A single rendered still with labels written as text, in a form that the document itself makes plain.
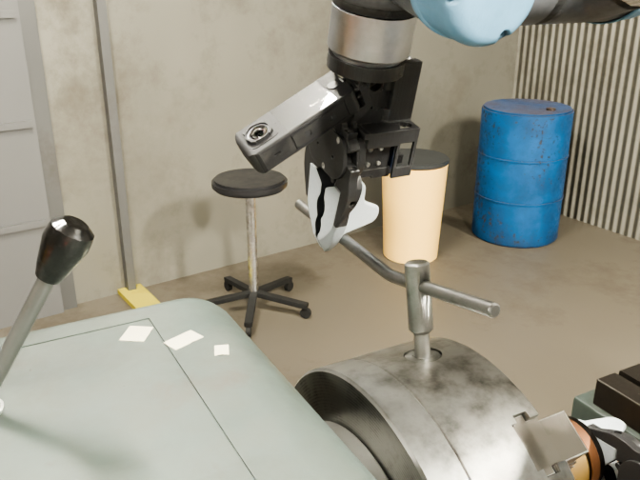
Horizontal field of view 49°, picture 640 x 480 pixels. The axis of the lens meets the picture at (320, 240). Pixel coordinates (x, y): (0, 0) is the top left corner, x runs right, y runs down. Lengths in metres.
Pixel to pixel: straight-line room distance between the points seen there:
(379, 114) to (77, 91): 2.77
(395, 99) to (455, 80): 3.96
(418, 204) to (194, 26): 1.45
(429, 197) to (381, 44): 3.18
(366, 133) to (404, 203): 3.13
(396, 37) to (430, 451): 0.34
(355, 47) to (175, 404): 0.33
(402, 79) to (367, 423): 0.31
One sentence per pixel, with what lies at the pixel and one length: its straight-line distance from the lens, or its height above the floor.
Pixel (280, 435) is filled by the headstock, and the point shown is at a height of 1.26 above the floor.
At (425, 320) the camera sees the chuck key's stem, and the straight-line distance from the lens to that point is 0.62.
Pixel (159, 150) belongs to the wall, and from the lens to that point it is 3.56.
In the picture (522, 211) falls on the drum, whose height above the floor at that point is 0.23.
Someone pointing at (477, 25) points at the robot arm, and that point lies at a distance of 0.50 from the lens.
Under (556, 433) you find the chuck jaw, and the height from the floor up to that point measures 1.19.
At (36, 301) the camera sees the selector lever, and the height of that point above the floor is 1.35.
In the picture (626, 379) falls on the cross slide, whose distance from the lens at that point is 1.18.
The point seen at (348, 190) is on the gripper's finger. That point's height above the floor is 1.36.
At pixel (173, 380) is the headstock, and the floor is 1.26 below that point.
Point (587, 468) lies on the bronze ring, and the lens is 0.77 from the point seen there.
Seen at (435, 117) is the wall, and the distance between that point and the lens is 4.56.
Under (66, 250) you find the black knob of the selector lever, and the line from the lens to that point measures 0.48.
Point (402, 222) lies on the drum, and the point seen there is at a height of 0.25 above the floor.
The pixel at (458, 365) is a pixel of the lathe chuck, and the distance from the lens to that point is 0.62.
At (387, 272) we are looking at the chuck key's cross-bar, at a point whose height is 1.29.
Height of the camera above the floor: 1.56
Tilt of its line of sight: 22 degrees down
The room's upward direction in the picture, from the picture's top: straight up
